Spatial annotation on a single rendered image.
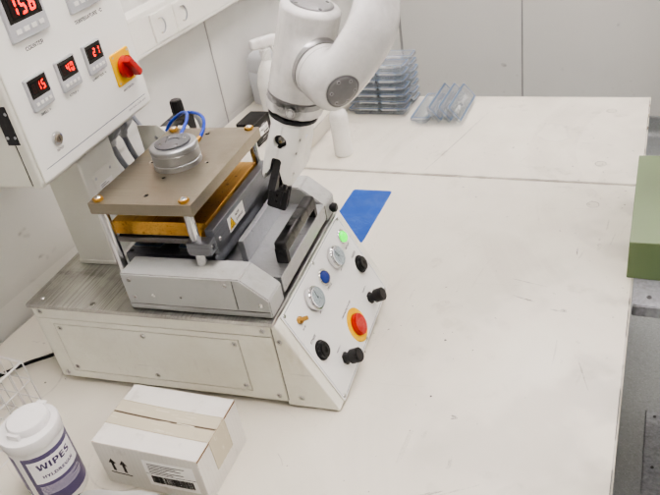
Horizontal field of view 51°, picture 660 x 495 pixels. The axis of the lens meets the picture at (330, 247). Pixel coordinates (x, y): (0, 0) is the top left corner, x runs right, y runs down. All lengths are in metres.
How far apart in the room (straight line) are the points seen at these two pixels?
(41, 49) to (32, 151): 0.15
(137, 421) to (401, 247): 0.67
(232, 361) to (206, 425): 0.13
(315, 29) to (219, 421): 0.56
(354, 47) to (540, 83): 2.75
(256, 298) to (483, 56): 2.72
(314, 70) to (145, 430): 0.57
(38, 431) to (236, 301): 0.33
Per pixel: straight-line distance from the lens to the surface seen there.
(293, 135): 1.01
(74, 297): 1.27
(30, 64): 1.12
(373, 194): 1.70
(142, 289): 1.14
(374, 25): 0.92
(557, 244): 1.48
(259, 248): 1.16
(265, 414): 1.18
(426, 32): 3.65
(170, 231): 1.12
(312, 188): 1.27
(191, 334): 1.15
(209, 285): 1.07
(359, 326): 1.23
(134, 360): 1.26
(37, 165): 1.11
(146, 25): 1.83
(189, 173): 1.13
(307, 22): 0.95
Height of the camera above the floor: 1.57
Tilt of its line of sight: 33 degrees down
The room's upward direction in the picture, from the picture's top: 10 degrees counter-clockwise
